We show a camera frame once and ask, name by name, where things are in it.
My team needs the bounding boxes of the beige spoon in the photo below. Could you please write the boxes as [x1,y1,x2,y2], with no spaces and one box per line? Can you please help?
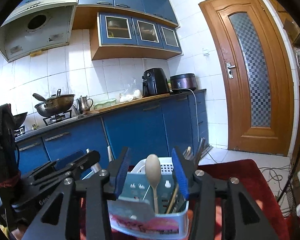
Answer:
[145,154,161,214]

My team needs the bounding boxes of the light wooden chopstick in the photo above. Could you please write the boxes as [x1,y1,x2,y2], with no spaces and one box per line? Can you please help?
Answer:
[165,183,179,214]

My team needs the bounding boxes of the beige handled fork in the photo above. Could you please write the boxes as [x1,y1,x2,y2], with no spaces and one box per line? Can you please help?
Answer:
[183,146,193,160]

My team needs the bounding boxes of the thin wooden chopstick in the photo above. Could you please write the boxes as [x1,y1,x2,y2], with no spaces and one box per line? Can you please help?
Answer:
[107,146,114,162]

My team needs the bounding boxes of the blue base cabinets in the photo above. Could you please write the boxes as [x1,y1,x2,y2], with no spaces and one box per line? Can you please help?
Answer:
[16,89,209,174]

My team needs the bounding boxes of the light blue utensil box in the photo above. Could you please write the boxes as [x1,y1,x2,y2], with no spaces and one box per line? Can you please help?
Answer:
[108,157,189,239]

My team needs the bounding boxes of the black wok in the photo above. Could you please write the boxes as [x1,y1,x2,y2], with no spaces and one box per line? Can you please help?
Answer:
[32,89,75,117]

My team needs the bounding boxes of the red floral plush cloth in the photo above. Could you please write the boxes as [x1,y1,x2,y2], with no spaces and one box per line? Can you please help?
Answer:
[76,167,278,239]

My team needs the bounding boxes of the steel kettle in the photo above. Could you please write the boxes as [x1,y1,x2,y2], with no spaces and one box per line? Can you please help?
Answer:
[76,96,94,114]

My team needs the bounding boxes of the dark rice cooker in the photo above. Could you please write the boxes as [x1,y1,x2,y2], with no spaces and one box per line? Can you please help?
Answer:
[170,73,197,90]

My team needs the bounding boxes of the black air fryer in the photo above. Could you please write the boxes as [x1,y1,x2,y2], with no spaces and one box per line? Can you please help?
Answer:
[142,68,170,97]

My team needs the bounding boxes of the wooden door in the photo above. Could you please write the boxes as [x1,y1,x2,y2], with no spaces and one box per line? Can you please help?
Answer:
[199,0,294,155]

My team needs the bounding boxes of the range hood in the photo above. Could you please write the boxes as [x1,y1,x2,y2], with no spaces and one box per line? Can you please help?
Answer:
[0,0,77,62]

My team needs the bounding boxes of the blue upper cabinets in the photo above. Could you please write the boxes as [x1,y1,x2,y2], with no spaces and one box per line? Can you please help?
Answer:
[17,0,181,60]

